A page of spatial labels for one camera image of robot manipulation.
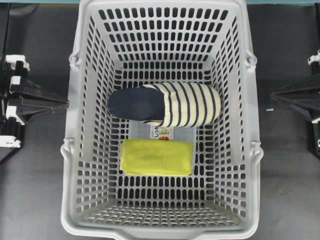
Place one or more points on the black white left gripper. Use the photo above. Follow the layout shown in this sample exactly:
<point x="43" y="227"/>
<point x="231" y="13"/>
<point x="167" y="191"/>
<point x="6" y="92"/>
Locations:
<point x="12" y="70"/>

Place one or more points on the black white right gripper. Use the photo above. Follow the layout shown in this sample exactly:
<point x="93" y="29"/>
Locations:
<point x="304" y="98"/>

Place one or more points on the grey plastic shopping basket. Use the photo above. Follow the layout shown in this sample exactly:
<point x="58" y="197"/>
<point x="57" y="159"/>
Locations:
<point x="128" y="43"/>

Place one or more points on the yellow folded cloth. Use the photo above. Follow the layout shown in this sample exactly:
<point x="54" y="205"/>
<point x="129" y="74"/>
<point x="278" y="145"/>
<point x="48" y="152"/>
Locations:
<point x="151" y="157"/>

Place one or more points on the striped navy cream slipper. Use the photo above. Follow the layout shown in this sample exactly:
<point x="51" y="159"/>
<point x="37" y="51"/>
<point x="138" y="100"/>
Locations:
<point x="167" y="105"/>

